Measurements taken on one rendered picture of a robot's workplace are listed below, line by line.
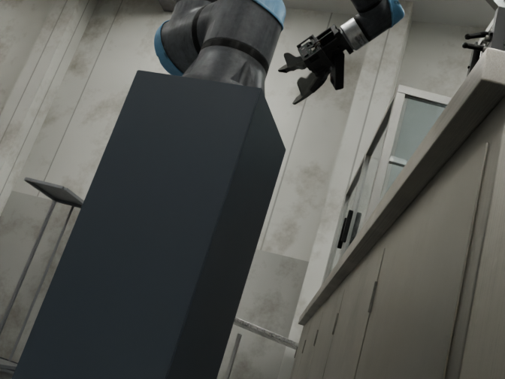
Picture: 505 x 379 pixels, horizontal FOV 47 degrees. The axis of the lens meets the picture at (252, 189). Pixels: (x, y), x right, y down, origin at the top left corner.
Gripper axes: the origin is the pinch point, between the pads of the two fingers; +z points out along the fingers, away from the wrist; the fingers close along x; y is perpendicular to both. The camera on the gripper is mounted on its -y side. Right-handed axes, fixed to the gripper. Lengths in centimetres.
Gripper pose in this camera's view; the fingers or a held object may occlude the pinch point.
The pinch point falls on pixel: (286, 89)
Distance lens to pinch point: 159.7
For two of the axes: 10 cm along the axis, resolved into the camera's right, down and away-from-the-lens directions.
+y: -5.4, -4.7, -6.9
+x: 2.3, 7.1, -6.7
